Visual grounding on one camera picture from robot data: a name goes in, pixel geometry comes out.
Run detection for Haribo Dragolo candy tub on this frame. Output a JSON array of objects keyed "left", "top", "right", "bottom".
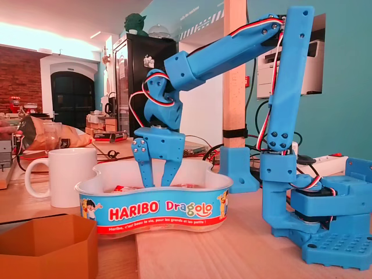
[{"left": 74, "top": 160, "right": 234, "bottom": 239}]

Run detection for person hand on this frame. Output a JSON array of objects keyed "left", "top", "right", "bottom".
[{"left": 0, "top": 120, "right": 23, "bottom": 142}]

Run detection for metal mesh power supply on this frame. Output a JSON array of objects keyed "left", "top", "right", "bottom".
[{"left": 183, "top": 141, "right": 209, "bottom": 156}]

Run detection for red white candy packet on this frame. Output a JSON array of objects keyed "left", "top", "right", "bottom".
[{"left": 112, "top": 185, "right": 137, "bottom": 194}]

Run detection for red and black box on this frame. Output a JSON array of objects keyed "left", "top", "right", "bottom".
[{"left": 93, "top": 130, "right": 128, "bottom": 143}]

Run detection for stacked cardboard boxes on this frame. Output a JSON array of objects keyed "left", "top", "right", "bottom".
[{"left": 85, "top": 112, "right": 117, "bottom": 137}]

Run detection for black kettle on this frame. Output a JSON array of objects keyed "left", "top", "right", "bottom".
[{"left": 103, "top": 92, "right": 117, "bottom": 116}]

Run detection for brown paper snack bag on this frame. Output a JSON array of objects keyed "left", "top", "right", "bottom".
[{"left": 17, "top": 115, "right": 95, "bottom": 152}]

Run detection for white ceramic mug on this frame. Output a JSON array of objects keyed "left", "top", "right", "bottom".
[{"left": 24, "top": 147, "right": 98, "bottom": 209}]

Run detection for black fridge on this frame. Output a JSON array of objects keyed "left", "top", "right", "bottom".
[{"left": 113, "top": 33, "right": 178, "bottom": 139}]

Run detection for drinking glass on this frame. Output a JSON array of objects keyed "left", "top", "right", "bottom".
[{"left": 43, "top": 121, "right": 63, "bottom": 155}]

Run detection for dark arched door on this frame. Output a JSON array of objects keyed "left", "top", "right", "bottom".
[{"left": 51, "top": 71, "right": 96, "bottom": 131}]

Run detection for light wooden base board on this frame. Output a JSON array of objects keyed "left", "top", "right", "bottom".
[{"left": 134, "top": 185, "right": 372, "bottom": 279}]

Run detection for glass dome cover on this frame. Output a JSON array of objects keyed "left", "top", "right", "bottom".
[{"left": 147, "top": 23, "right": 171, "bottom": 39}]

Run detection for green Yoda figure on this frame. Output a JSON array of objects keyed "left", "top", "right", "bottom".
[{"left": 124, "top": 13, "right": 149, "bottom": 37}]

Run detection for brown hexagonal container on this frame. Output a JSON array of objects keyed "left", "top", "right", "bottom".
[{"left": 0, "top": 214, "right": 99, "bottom": 279}]

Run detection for small wooden mounting board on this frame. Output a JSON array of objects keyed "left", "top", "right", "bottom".
[{"left": 0, "top": 162, "right": 18, "bottom": 191}]

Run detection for white power strip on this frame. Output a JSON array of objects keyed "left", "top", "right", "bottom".
[{"left": 296, "top": 152, "right": 349, "bottom": 178}]

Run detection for white printer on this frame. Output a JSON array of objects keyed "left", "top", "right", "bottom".
[{"left": 257, "top": 40, "right": 326, "bottom": 98}]

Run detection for blue post base bracket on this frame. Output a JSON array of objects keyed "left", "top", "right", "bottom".
[{"left": 219, "top": 146, "right": 260, "bottom": 194}]

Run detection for wooden post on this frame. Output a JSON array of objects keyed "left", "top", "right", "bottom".
[{"left": 223, "top": 0, "right": 248, "bottom": 149}]

